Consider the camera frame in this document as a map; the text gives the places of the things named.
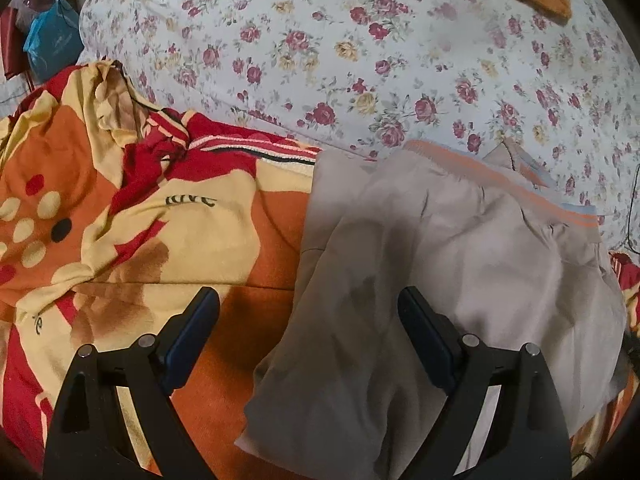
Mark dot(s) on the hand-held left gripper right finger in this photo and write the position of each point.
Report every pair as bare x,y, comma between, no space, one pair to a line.
425,335

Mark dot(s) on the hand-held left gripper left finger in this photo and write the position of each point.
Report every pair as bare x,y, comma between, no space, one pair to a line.
192,332

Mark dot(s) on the beige jacket with striped cuffs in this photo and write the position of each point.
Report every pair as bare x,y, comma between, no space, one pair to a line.
450,240

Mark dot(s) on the orange red cream printed blanket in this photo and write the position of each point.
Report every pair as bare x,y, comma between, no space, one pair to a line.
150,220

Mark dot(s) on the floral bed sheet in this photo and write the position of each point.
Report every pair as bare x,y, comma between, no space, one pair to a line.
350,60

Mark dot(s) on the blue bag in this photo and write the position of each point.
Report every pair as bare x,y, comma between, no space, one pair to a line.
52,42

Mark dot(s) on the dark red cloth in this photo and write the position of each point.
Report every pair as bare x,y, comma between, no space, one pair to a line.
12,40

